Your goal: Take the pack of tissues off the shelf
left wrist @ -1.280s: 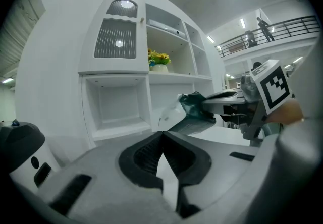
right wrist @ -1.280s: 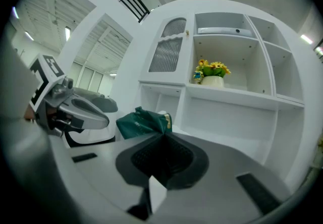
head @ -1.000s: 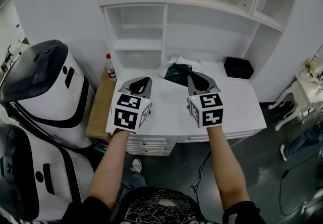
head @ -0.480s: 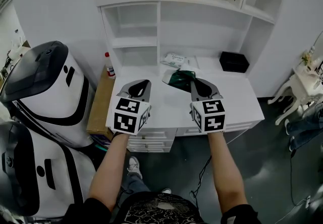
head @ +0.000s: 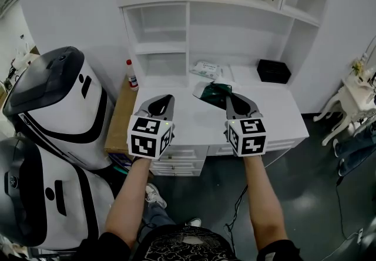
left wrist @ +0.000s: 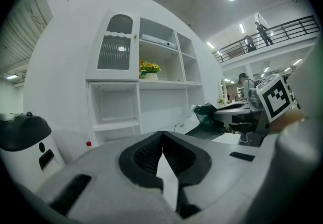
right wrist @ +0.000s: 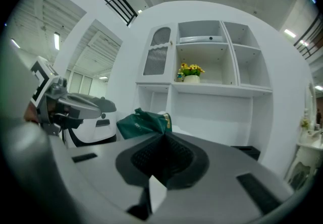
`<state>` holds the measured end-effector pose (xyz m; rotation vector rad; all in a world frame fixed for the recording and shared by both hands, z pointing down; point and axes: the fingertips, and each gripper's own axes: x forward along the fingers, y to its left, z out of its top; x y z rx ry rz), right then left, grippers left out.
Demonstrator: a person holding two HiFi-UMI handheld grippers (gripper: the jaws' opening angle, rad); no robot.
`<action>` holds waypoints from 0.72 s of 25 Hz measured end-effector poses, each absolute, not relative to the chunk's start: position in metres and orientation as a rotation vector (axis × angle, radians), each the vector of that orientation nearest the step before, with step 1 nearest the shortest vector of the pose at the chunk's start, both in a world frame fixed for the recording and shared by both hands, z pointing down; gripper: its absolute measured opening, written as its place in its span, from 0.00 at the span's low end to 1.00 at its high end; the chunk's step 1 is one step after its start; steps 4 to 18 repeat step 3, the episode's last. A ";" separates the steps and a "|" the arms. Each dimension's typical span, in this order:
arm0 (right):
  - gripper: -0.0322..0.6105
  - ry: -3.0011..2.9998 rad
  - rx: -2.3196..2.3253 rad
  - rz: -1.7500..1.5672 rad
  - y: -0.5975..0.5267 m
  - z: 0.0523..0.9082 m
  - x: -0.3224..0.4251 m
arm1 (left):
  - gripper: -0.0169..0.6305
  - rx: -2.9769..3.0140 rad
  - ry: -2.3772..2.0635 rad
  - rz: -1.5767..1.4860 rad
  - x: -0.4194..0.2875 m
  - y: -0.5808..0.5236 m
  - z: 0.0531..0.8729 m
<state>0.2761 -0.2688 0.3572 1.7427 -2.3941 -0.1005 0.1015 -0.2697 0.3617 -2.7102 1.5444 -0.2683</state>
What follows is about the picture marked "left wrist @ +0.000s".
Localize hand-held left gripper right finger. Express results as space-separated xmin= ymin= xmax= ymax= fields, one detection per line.
xmin=163 ymin=131 xmax=278 ymax=219

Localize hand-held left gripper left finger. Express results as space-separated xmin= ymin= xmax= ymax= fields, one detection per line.
xmin=35 ymin=131 xmax=189 ymax=224

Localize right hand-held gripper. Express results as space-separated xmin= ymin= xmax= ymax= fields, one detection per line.
xmin=248 ymin=73 xmax=295 ymax=147

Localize white shelf cabinet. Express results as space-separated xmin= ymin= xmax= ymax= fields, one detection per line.
xmin=85 ymin=10 xmax=205 ymax=147

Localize white pack of tissues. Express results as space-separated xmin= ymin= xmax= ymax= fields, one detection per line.
xmin=140 ymin=33 xmax=177 ymax=50

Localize person's right forearm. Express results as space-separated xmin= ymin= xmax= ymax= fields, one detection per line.
xmin=268 ymin=110 xmax=305 ymax=134

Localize grey round table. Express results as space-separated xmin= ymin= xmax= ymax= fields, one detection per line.
xmin=213 ymin=101 xmax=260 ymax=128

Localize dark green bag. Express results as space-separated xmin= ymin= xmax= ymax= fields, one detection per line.
xmin=193 ymin=102 xmax=228 ymax=134

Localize black balcony railing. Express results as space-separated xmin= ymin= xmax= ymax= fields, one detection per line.
xmin=211 ymin=15 xmax=321 ymax=64

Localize white bin with black lid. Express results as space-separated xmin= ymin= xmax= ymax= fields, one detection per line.
xmin=0 ymin=113 xmax=66 ymax=193

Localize yellow flowers in white pot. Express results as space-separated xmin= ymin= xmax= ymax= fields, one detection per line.
xmin=138 ymin=59 xmax=162 ymax=81

